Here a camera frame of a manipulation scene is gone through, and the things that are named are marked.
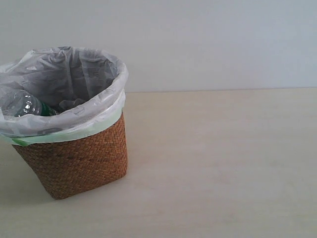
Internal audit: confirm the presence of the woven brown wicker basket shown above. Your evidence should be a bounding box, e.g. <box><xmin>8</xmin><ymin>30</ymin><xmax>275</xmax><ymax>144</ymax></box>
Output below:
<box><xmin>14</xmin><ymin>115</ymin><xmax>128</xmax><ymax>200</ymax></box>

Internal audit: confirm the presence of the clear bottle green cap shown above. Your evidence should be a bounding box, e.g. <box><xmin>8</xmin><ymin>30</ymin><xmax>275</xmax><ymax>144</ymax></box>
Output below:
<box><xmin>0</xmin><ymin>90</ymin><xmax>58</xmax><ymax>117</ymax></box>

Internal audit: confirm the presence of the white plastic bin liner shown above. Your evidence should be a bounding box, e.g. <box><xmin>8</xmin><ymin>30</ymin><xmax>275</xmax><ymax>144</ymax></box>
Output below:
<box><xmin>0</xmin><ymin>47</ymin><xmax>128</xmax><ymax>146</ymax></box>

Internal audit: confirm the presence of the grey cardboard pulp tray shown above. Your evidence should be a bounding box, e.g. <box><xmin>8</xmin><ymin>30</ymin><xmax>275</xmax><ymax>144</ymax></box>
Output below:
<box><xmin>58</xmin><ymin>98</ymin><xmax>86</xmax><ymax>112</ymax></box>

